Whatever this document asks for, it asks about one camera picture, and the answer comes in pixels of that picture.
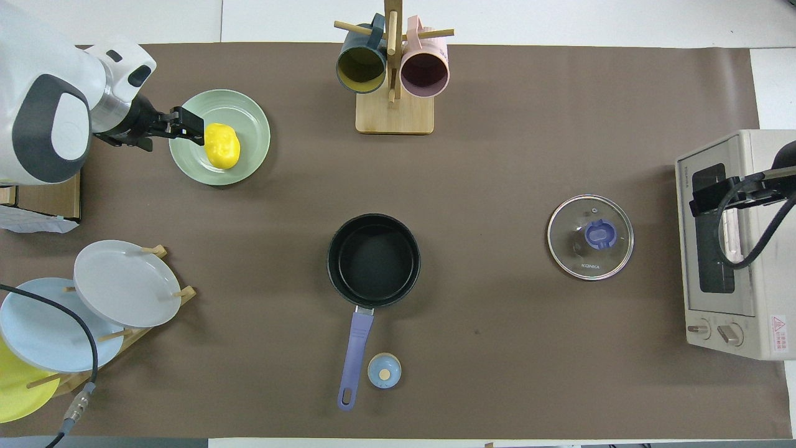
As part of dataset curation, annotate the brown table mat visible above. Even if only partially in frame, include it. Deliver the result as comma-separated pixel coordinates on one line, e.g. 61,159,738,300
0,42,792,439

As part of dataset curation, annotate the yellow plate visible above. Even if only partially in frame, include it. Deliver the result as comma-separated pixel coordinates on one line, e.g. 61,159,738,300
0,336,61,424

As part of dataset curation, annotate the black pot purple handle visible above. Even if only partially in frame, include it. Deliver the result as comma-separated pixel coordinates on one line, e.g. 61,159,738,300
327,213,422,411

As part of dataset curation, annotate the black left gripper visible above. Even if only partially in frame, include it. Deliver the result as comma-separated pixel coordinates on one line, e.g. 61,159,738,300
93,93,206,153

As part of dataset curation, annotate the pink ribbed mug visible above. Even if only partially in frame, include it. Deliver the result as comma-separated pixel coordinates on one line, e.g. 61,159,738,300
400,16,450,98

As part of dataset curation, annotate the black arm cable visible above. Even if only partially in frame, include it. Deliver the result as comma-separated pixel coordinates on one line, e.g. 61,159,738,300
0,283,99,448
713,176,796,269

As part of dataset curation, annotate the pale green plate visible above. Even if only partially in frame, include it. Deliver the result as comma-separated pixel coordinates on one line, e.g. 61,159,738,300
169,89,271,186

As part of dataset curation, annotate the light blue plate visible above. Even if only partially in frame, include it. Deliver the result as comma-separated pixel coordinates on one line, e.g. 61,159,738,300
0,278,125,373

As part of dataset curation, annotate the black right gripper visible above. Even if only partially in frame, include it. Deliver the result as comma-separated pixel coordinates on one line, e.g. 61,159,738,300
689,141,796,217

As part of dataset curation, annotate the wooden plate rack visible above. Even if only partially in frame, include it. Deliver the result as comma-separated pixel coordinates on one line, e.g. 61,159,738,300
25,245,197,399

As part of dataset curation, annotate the yellow lemon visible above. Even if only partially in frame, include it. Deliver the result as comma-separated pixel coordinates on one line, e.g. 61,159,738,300
205,123,241,170

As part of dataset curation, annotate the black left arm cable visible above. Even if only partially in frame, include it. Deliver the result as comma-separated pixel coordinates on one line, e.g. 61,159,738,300
0,283,99,448

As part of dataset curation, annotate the beige toaster oven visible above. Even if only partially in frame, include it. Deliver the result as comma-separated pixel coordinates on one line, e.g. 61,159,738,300
675,129,796,360

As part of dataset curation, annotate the wooden mug tree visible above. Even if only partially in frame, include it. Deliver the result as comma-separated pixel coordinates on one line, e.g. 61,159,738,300
334,0,455,135

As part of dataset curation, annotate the dark teal mug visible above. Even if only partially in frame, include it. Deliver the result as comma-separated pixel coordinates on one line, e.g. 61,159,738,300
336,14,389,95

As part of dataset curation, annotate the grey plate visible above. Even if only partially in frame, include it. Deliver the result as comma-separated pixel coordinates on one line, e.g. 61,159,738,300
73,240,182,329

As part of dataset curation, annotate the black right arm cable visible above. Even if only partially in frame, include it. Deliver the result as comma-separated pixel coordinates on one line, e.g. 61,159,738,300
713,176,796,269

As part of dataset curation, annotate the glass lid blue knob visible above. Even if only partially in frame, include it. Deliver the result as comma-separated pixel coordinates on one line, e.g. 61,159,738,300
547,194,635,281

